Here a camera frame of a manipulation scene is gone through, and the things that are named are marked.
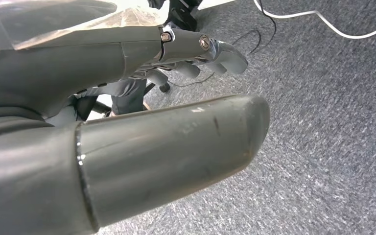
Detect person's leg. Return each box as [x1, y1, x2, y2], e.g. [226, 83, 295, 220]
[74, 79, 148, 119]

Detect black swivel chair base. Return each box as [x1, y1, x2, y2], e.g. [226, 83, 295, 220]
[91, 72, 172, 116]

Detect black metal stand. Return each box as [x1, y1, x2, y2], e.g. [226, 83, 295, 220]
[147, 0, 199, 32]

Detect thin black floor cable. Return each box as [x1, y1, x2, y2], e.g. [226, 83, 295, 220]
[168, 72, 215, 88]
[233, 0, 277, 55]

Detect white floor cable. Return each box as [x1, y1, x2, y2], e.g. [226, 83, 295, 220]
[253, 0, 376, 40]

